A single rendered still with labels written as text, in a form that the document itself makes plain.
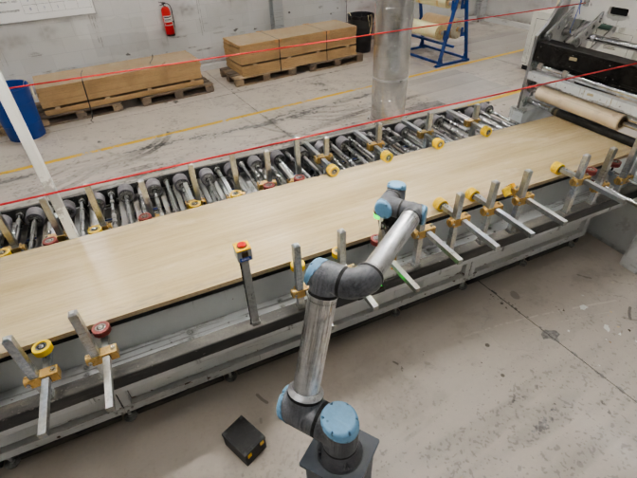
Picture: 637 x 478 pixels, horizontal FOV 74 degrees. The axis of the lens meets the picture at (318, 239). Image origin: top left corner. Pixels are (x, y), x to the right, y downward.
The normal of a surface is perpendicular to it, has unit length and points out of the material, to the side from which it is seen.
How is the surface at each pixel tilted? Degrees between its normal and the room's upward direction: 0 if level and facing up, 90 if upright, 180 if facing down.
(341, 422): 5
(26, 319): 0
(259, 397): 0
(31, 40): 90
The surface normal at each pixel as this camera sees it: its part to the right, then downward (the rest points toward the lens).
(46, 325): -0.04, -0.79
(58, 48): 0.50, 0.52
